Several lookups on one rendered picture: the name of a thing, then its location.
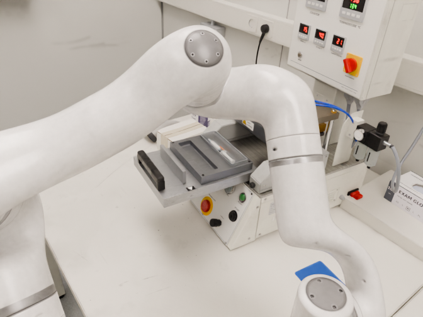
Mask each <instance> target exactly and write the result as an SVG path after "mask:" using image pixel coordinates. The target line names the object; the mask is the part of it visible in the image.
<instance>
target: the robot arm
mask: <svg viewBox="0 0 423 317"><path fill-rule="evenodd" d="M181 109H183V110H185V111H187V112H189V113H192V114H195V115H198V116H202V117H206V118H214V119H223V120H246V121H255V122H257V123H260V124H261V125H262V126H263V128H264V132H265V137H266V146H267V152H268V162H269V171H270V176H271V185H272V190H273V198H274V207H275V212H276V221H277V226H278V231H279V235H280V237H281V239H282V241H283V242H284V243H285V244H287V245H289V246H291V247H297V248H307V249H312V250H320V251H323V252H326V253H328V254H330V255H331V256H333V257H334V258H335V259H336V260H337V262H338V263H339V265H340V266H341V269H342V272H343V274H344V280H345V283H346V285H344V284H343V283H342V282H340V281H338V280H337V279H335V278H333V277H331V276H328V275H323V274H314V275H310V276H308V277H306V278H304V279H303V280H302V281H301V283H300V284H299V286H298V290H297V293H296V297H295V301H294V304H293V308H292V311H291V315H290V317H386V309H385V300H384V296H383V289H382V286H381V281H380V276H379V273H378V269H377V268H376V265H375V263H374V261H373V259H372V258H371V256H370V255H369V253H368V252H367V251H366V250H365V249H364V248H363V247H362V246H361V245H360V244H359V243H358V242H357V241H356V240H355V239H354V238H352V237H351V236H349V235H348V234H347V233H345V232H344V231H342V230H341V229H340V228H339V227H338V226H337V225H336V224H335V223H334V222H333V220H332V217H331V215H330V208H329V198H328V192H327V183H326V178H325V168H324V158H323V154H322V146H321V140H320V131H319V123H318V118H317V110H316V105H315V100H314V97H313V94H312V92H311V90H310V88H309V86H308V85H307V84H306V83H305V82H304V81H303V80H302V79H301V78H300V77H298V76H297V75H295V74H293V73H292V72H290V71H288V70H285V69H282V68H280V67H277V66H273V65H266V64H253V65H245V66H240V67H232V54H231V51H230V47H229V45H228V43H227V41H226V40H225V39H224V37H223V36H222V35H221V34H219V32H217V31H215V30H214V29H212V28H210V27H208V26H203V25H193V26H188V27H185V28H182V29H180V30H178V31H175V32H174V33H171V34H170V35H168V36H166V37H165V38H163V39H162V40H161V41H159V42H158V43H156V44H155V45H154V46H153V47H152V48H150V49H149V50H148V51H147V52H145V53H144V54H143V55H142V56H141V57H140V58H139V59H138V60H137V61H136V62H135V63H134V64H133V65H132V66H131V67H130V68H129V69H128V70H127V71H126V72H125V73H124V74H122V75H121V76H119V78H117V79H116V80H115V81H113V82H112V83H111V84H109V85H108V86H106V87H104V88H103V89H101V90H100V91H98V92H96V93H94V94H92V95H90V96H89V97H87V98H85V99H83V100H82V101H79V102H78V103H75V104H74V105H72V106H70V107H68V108H66V109H64V110H62V111H60V112H58V113H56V114H53V115H51V116H49V117H46V118H43V119H41V120H38V121H34V122H31V123H27V124H25V125H21V126H17V127H14V128H10V129H7V130H3V131H0V317H65V314H64V310H63V308H62V305H61V302H60V299H59V295H58V293H57V290H56V288H55V284H54V281H53V279H52V275H51V273H50V270H49V267H48V263H47V258H46V254H45V220H44V213H43V205H42V200H41V198H40V195H39V193H40V192H42V191H44V190H46V189H48V188H50V187H53V186H55V185H57V184H59V183H61V182H63V181H65V180H67V179H70V178H71V177H74V176H75V175H78V174H80V173H82V172H84V171H86V170H88V169H90V168H92V167H94V166H95V165H98V164H100V163H101V162H104V161H105V160H107V159H109V158H111V157H112V156H114V155H116V154H118V153H120V152H121V151H123V150H124V149H126V148H128V147H130V146H132V145H133V144H135V143H137V142H138V141H139V140H141V139H142V138H144V137H145V136H147V135H148V134H149V133H151V132H153V131H154V130H155V129H156V128H158V127H159V126H160V125H161V124H163V123H164V122H165V121H167V120H168V119H169V118H170V117H172V116H173V115H175V114H176V113H177V112H178V111H180V110H181Z"/></svg>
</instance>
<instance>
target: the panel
mask: <svg viewBox="0 0 423 317"><path fill-rule="evenodd" d="M241 194H244V195H245V199H244V201H241V200H240V199H239V196H240V195H241ZM254 195H255V194H254V193H253V192H252V191H251V190H250V189H249V188H248V187H247V186H246V185H245V184H244V183H241V184H237V185H235V192H234V193H233V194H227V193H226V192H225V189H222V190H219V191H216V192H212V193H209V194H206V195H204V196H200V197H196V198H194V199H190V201H191V202H192V203H193V205H194V206H195V207H196V209H197V210H198V211H199V212H200V214H201V215H202V216H203V217H204V219H205V220H206V221H207V222H208V224H209V225H210V220H211V219H212V218H215V219H218V220H221V222H222V225H221V226H218V227H212V228H213V230H214V231H215V233H216V234H217V235H218V236H219V237H220V239H221V240H222V241H223V242H224V244H225V245H226V246H227V245H228V243H229V241H230V239H231V237H232V235H233V234H234V232H235V230H236V228H237V227H238V225H239V223H240V221H241V219H242V217H243V215H244V213H245V211H246V209H247V208H248V206H249V204H250V202H251V201H252V198H253V197H254ZM205 199H207V200H209V202H210V210H209V211H208V212H203V211H202V209H201V203H202V201H203V200H205ZM231 211H234V212H235V213H236V219H235V220H234V221H230V220H229V218H228V214H229V212H231Z"/></svg>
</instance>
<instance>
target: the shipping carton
mask: <svg viewBox="0 0 423 317"><path fill-rule="evenodd" d="M205 130H206V127H205V126H203V125H202V124H201V123H199V122H197V121H195V120H194V119H192V118H191V119H189V120H186V121H182V122H180V123H176V124H174V125H171V126H167V127H165V128H162V129H160V130H159V131H157V149H158V150H160V145H162V144H163V145H164V146H165V147H166V148H170V142H173V141H177V140H182V139H185V138H190V137H193V136H198V135H200V134H201V133H203V132H204V131H205Z"/></svg>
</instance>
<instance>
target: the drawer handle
mask: <svg viewBox="0 0 423 317"><path fill-rule="evenodd" d="M137 160H138V163H139V164H143V165H144V167H145V168H146V169H147V171H148V172H149V174H150V175H151V176H152V178H153V179H154V180H155V182H156V183H157V190H158V191H161V190H163V189H165V180H164V176H163V175H162V174H161V172H160V171H159V169H158V168H157V167H156V166H155V165H154V163H153V162H152V161H151V159H150V158H149V157H148V155H147V154H146V153H145V152H144V151H143V150H139V151H138V152H137Z"/></svg>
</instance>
